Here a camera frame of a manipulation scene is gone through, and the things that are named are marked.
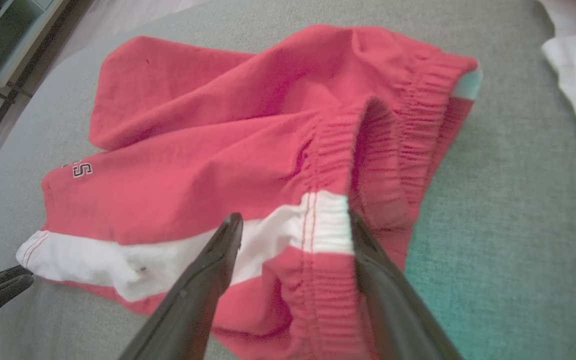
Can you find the large grey sofa seat cushion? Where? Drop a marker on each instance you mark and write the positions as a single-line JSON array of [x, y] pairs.
[[508, 200]]

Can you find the red shorts with white stripes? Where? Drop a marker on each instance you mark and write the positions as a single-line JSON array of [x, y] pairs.
[[193, 165]]

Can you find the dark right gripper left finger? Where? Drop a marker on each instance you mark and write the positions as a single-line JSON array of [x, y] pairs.
[[193, 305]]

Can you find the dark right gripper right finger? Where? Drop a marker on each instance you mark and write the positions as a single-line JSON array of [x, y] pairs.
[[393, 310]]

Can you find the pale open shelf cabinet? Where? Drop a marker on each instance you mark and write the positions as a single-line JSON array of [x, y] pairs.
[[3, 45]]

